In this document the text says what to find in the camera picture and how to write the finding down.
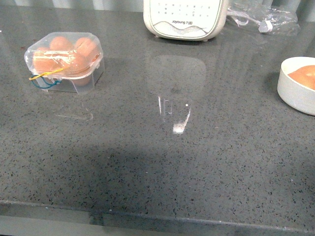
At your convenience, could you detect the cream soy milk maker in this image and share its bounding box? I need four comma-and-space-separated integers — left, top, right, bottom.
143, 0, 229, 41

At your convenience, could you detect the brown box egg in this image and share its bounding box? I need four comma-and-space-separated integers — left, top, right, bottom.
74, 37, 100, 60
50, 36, 73, 51
32, 47, 61, 73

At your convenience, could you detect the brown front bowl egg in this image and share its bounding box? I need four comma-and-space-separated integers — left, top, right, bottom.
288, 65, 315, 90

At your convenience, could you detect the brown top egg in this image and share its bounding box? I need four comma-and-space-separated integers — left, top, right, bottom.
63, 52, 90, 87

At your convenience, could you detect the cream round bowl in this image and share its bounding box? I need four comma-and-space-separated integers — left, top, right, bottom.
277, 57, 315, 116

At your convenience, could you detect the yellow and blue string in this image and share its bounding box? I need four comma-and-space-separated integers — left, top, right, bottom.
29, 68, 65, 89

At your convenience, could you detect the brown box egg right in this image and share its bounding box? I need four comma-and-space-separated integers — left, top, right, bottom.
74, 37, 100, 60

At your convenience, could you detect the clear plastic bag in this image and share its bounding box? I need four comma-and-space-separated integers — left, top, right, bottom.
227, 0, 300, 36

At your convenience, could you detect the brown box egg back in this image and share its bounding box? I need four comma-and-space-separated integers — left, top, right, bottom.
50, 36, 73, 51

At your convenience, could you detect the clear plastic egg box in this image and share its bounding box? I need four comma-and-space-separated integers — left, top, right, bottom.
24, 32, 105, 94

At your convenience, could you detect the white power cable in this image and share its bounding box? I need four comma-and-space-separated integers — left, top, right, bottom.
227, 8, 273, 33

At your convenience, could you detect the brown box egg left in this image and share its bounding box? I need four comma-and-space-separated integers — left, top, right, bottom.
32, 47, 61, 73

